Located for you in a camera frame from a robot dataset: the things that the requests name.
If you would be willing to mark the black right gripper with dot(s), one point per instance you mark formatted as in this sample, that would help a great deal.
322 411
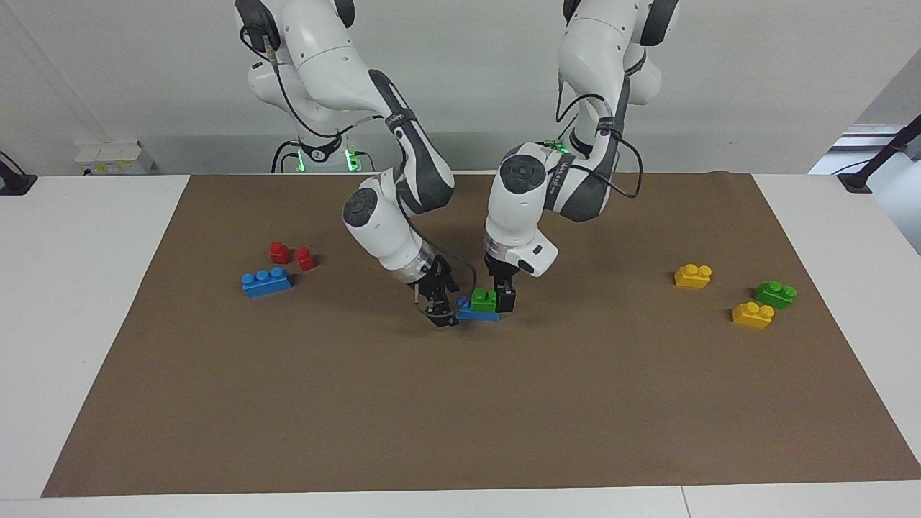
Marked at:
434 286

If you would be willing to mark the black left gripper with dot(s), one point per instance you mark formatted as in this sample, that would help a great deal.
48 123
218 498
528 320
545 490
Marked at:
501 272

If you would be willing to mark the green two-stud block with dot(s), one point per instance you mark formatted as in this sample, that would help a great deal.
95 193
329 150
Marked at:
483 301
775 295

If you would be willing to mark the blue three-stud block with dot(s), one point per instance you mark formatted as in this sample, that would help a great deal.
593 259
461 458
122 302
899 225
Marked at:
471 314
266 283

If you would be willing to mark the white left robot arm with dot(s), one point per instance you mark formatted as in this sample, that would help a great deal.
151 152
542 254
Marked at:
525 208

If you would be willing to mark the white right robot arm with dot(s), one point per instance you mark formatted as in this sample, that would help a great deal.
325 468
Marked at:
381 230

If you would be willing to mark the red single-stud block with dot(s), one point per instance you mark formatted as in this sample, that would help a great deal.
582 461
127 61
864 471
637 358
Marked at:
305 260
279 253

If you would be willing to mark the yellow two-stud block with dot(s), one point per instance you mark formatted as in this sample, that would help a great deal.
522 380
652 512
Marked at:
693 277
752 316

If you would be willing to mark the brown table mat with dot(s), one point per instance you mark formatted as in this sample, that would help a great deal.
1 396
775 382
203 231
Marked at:
460 403

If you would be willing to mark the black table clamp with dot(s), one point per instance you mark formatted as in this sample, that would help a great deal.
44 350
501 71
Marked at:
14 181

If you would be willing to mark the white wall socket box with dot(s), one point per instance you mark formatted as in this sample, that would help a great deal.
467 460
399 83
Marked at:
115 157

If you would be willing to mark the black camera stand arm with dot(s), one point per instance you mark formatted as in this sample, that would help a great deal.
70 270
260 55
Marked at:
874 162

